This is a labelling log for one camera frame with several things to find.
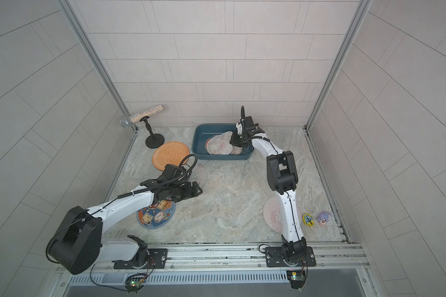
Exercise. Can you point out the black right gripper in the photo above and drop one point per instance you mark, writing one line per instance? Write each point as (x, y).
(236, 140)

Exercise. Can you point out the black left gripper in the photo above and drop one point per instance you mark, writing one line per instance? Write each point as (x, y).
(189, 193)

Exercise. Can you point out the orange round coaster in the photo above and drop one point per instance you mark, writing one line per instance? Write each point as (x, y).
(169, 153)

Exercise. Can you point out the white doodle flower coaster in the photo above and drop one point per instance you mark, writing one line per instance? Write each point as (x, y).
(220, 145)

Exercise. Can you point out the blue toast cartoon coaster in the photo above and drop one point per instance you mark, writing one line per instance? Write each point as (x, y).
(156, 215)

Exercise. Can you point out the pink unicorn round coaster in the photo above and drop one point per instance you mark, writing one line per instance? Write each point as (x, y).
(272, 214)

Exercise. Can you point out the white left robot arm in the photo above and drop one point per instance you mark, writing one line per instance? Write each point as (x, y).
(78, 243)

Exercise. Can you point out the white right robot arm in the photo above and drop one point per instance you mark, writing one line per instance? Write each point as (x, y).
(282, 177)

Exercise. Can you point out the teal plastic storage box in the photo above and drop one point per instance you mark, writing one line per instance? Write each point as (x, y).
(205, 131)

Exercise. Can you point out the black microphone stand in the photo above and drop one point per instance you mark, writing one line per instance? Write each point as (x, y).
(154, 140)

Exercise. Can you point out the glitter microphone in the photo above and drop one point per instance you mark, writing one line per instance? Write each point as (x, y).
(127, 122)

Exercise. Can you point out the left green circuit board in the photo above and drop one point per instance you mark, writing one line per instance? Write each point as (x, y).
(134, 283)

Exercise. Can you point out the green circuit board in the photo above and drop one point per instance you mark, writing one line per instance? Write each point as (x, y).
(134, 283)
(297, 279)

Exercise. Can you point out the small yellow sticker coaster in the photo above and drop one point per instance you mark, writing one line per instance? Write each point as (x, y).
(308, 220)

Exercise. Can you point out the right green circuit board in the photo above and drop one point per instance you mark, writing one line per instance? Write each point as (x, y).
(297, 279)

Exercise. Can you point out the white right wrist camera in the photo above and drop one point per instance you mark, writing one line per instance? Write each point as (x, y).
(239, 127)

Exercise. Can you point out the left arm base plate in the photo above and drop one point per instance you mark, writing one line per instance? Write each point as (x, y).
(148, 259)

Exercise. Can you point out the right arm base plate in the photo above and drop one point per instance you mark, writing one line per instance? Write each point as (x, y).
(285, 257)

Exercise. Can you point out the left aluminium corner post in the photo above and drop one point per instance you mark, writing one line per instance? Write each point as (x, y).
(91, 53)

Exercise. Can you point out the aluminium front rail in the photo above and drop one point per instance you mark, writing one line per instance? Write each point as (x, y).
(221, 264)

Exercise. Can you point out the aluminium corner frame post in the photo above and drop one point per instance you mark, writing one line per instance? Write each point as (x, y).
(348, 40)

